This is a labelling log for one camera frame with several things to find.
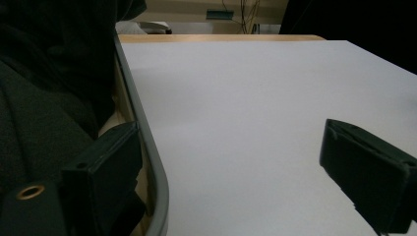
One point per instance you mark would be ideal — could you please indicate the black curtain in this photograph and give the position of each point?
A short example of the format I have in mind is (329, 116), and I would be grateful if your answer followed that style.
(354, 26)

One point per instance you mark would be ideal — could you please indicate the white table board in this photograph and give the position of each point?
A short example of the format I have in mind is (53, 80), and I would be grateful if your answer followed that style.
(249, 124)

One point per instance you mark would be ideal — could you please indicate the dark cloth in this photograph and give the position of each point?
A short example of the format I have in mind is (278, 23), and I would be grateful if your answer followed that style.
(46, 98)

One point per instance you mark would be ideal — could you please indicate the clear plastic tray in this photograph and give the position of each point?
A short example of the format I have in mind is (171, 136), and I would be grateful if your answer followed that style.
(144, 137)

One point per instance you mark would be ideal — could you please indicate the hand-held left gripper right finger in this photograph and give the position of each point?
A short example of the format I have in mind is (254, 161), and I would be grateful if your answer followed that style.
(370, 177)

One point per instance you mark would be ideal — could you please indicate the green desk socket panel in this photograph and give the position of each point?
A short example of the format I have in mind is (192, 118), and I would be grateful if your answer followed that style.
(219, 14)

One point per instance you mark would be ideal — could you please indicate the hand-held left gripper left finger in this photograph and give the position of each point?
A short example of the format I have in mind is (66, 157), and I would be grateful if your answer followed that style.
(105, 170)

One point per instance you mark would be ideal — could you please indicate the white chair base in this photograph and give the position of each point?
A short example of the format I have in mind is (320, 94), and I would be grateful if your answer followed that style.
(154, 27)

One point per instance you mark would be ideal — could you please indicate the light wooden desk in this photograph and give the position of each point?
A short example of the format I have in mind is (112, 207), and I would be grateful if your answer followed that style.
(183, 10)

